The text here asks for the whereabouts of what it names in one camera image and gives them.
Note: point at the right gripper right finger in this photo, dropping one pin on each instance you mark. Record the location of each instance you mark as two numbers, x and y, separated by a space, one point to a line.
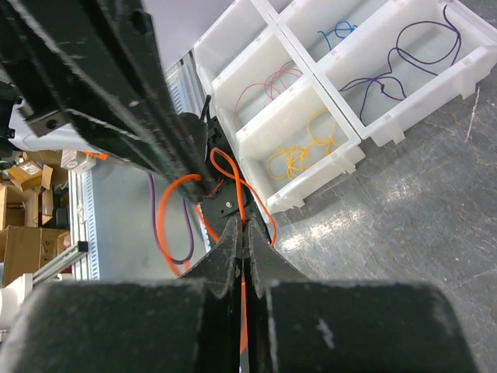
296 324

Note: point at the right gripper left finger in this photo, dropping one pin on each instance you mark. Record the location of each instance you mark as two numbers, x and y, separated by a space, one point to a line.
188 324

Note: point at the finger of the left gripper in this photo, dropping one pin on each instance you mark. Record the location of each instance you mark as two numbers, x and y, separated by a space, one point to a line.
95 65

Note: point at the cardboard boxes in background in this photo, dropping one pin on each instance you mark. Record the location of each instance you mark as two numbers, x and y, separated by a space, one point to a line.
31 218

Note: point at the white compartment tray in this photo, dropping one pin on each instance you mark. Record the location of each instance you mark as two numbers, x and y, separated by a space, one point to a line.
297 85

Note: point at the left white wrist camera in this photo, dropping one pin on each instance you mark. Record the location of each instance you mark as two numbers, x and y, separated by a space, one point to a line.
33 139

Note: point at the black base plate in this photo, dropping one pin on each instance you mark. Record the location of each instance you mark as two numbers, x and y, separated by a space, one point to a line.
215 184

